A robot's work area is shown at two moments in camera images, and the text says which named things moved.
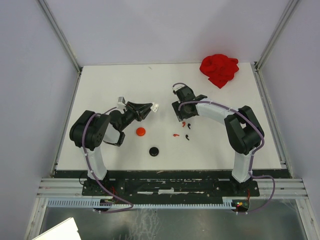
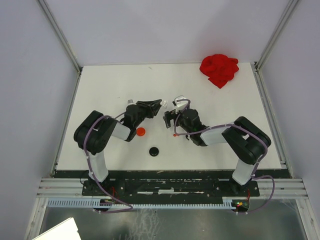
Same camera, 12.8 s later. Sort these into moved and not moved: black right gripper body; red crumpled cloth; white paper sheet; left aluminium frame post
Moved: black right gripper body
Not moved: red crumpled cloth; white paper sheet; left aluminium frame post
